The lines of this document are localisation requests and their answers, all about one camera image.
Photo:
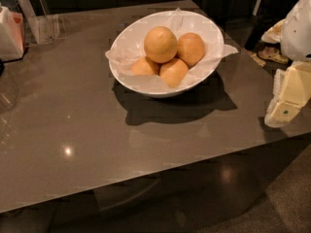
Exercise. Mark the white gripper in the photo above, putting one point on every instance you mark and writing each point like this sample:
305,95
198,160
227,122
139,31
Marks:
298,33

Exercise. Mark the orange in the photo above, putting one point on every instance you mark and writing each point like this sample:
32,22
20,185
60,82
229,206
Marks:
191,48
145,67
160,44
173,72

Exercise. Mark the white ceramic bowl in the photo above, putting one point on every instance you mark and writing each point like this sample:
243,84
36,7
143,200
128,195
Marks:
168,89

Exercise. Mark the foot in patterned sandal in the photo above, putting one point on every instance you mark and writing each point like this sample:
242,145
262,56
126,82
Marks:
273,54

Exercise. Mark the white pole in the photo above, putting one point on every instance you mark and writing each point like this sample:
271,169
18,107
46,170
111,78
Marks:
256,8

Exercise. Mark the white paper liner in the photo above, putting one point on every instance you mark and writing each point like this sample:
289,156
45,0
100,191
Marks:
124,54

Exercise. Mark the white box orange side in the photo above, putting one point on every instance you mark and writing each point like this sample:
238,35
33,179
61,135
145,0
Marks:
11,35

